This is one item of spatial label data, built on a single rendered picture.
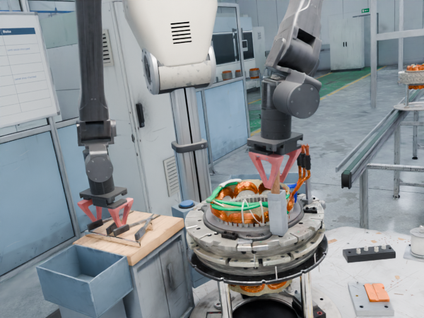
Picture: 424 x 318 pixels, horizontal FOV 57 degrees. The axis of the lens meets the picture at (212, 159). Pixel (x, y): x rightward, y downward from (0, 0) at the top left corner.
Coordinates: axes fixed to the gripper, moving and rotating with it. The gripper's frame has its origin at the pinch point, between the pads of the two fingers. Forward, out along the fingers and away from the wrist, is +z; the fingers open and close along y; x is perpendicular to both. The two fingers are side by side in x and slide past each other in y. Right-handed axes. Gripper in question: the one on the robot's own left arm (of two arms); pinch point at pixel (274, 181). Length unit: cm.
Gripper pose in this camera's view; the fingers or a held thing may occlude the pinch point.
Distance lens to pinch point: 78.0
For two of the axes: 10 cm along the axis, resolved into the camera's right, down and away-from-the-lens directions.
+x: -7.4, -1.9, 6.5
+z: 0.2, 9.5, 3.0
